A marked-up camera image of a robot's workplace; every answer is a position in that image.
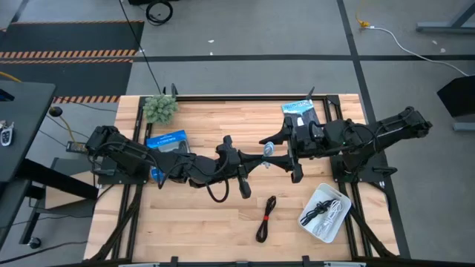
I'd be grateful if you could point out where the long black floor cable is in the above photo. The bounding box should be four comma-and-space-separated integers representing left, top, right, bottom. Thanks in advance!
118, 0, 165, 94

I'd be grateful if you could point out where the yellow floor cable with plug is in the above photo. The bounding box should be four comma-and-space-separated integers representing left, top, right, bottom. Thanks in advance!
355, 0, 372, 29

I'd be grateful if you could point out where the thin yellow cable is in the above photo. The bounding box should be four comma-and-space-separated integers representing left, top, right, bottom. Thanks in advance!
59, 115, 90, 151

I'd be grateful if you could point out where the white USB-C cable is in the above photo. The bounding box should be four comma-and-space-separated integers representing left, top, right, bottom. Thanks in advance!
312, 200, 344, 238

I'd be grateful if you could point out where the black angled stand panel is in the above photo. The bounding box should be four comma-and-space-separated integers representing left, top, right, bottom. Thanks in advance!
436, 75, 475, 119

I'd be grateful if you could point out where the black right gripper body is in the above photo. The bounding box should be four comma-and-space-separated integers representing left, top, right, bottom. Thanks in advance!
284, 115, 327, 185

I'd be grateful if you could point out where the green artificial succulent plant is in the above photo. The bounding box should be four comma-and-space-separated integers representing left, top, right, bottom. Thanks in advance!
142, 93, 179, 125

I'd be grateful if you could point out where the car key fob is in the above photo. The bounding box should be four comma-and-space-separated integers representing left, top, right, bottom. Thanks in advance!
0, 120, 16, 148

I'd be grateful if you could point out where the black power adapter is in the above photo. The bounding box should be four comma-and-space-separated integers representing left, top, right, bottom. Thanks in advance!
65, 140, 90, 155

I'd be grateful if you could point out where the white plastic tray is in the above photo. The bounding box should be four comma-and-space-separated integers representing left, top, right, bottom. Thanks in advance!
298, 182, 353, 244

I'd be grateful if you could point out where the white floor cable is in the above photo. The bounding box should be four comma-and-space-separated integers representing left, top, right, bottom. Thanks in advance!
369, 25, 471, 77

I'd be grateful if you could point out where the plain black USB-C cable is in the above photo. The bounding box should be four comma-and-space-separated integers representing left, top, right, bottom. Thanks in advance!
299, 199, 337, 227

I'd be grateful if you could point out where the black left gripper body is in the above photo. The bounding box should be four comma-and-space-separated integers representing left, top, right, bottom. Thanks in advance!
216, 135, 254, 200

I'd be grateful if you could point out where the grey table leg foot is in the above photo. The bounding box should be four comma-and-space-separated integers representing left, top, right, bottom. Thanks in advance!
415, 0, 475, 35

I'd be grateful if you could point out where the black aluminium table frame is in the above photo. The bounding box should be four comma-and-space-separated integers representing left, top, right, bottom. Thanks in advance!
88, 94, 402, 263

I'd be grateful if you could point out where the black cable with red tie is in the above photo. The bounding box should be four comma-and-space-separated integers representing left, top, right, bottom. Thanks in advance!
255, 195, 278, 244

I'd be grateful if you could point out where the coiled black floor cable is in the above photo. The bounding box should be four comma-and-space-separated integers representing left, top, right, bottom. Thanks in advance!
145, 0, 174, 26

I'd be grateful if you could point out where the blue game controller box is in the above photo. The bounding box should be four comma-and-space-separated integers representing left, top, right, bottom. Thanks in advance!
145, 129, 191, 182

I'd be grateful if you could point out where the black desk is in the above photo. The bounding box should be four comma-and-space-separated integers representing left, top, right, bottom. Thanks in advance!
0, 80, 99, 249

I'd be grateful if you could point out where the black hazard-striped floor mat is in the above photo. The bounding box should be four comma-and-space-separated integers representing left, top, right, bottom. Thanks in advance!
0, 58, 134, 104
0, 20, 145, 60

